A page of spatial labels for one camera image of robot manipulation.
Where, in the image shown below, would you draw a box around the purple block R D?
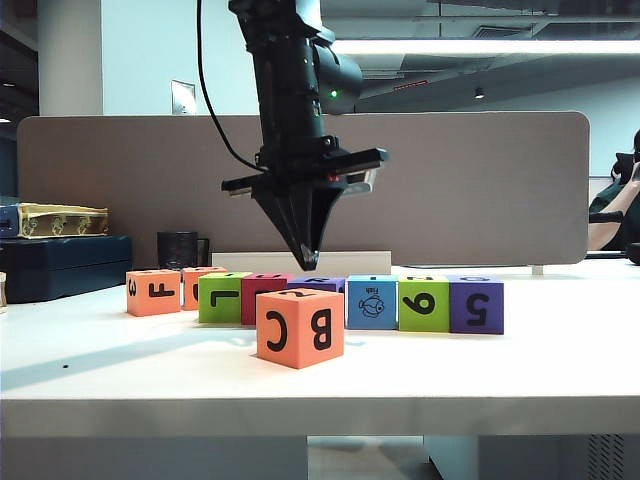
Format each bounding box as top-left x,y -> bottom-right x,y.
285,276 -> 347,295

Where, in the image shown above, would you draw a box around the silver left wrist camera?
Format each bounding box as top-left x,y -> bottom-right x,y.
344,167 -> 377,193

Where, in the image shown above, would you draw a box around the green block T L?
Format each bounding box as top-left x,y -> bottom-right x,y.
197,271 -> 254,325

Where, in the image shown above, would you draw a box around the green block N 9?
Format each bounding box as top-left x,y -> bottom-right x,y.
397,275 -> 451,333

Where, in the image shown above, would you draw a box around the orange block Q D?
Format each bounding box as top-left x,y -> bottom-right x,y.
179,266 -> 229,312

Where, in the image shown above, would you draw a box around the red block U P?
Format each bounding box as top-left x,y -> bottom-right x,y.
240,272 -> 295,327

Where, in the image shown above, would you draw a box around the grey-brown desk partition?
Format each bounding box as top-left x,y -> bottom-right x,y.
17,110 -> 592,268

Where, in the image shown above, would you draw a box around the black mug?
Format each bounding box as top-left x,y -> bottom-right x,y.
156,230 -> 212,272

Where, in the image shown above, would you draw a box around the white table leg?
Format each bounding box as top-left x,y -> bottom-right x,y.
423,434 -> 480,480

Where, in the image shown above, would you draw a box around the white wall poster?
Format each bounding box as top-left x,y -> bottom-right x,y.
170,79 -> 197,116

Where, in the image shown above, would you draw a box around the orange block F 3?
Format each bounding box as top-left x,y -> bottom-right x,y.
125,268 -> 182,318

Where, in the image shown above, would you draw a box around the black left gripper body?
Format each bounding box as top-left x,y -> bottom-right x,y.
221,134 -> 391,201

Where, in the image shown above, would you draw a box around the purple block G R 5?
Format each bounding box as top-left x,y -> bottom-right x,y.
447,274 -> 505,336

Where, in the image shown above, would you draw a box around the long ceiling light strip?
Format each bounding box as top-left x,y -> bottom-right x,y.
329,38 -> 640,56

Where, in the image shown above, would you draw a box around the orange block 2 B C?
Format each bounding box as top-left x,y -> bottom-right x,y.
255,287 -> 346,371

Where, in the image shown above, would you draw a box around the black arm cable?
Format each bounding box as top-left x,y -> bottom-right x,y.
195,0 -> 266,174

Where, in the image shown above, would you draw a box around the yellow patterned box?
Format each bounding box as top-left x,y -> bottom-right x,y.
0,201 -> 110,241

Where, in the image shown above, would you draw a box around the seated person green top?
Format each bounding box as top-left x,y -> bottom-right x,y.
587,128 -> 640,251

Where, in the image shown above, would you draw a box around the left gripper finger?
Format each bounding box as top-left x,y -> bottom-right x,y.
308,183 -> 347,265
251,185 -> 312,271

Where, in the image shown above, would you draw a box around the blue block I A fish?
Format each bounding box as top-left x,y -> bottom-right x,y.
345,274 -> 400,331

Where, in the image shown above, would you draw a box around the dark blue hard case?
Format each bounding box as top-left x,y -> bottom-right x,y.
0,234 -> 134,305

